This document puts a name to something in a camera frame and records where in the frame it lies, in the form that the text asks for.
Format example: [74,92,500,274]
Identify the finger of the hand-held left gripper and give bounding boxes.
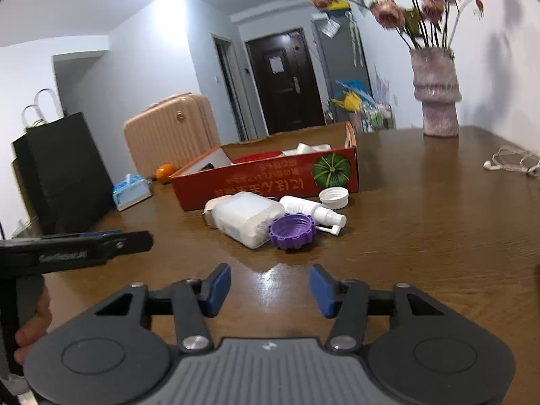
[82,230,154,259]

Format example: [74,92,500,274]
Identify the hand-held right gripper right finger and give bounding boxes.
[309,263,446,353]

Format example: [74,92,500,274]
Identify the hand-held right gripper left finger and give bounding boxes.
[95,263,233,353]

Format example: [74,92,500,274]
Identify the purple ridged cap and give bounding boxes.
[268,213,317,250]

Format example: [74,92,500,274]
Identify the white translucent plastic container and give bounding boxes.
[204,192,286,249]

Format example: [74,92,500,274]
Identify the white spray bottle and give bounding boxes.
[279,195,347,235]

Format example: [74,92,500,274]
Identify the white ribbed cap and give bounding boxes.
[319,188,350,210]

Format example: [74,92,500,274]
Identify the orange cardboard box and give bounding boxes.
[169,121,360,212]

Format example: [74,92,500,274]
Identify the person's left hand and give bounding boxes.
[14,289,54,366]

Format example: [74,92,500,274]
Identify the blue tissue box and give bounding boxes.
[112,174,153,212]

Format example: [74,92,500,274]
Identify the black paper bag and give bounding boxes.
[25,88,117,235]

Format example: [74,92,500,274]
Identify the peach ribbed suitcase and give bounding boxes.
[124,93,221,178]

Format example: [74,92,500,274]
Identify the grey inner door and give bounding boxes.
[212,34,249,142]

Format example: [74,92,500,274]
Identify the yellow watering can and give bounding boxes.
[331,94,363,113]

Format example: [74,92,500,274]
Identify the dark brown entrance door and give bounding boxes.
[245,28,326,135]

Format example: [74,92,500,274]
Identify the pale purple plastic hangers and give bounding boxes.
[375,65,391,103]

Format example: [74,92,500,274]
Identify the pink textured vase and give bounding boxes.
[410,47,462,138]

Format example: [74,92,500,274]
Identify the grey refrigerator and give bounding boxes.
[311,10,374,112]

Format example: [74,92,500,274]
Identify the dried pink roses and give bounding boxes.
[309,0,486,50]

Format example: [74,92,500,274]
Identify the wire rack with bottles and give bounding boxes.
[358,103,397,132]

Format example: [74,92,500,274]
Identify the white wired earphones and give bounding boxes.
[483,145,540,177]

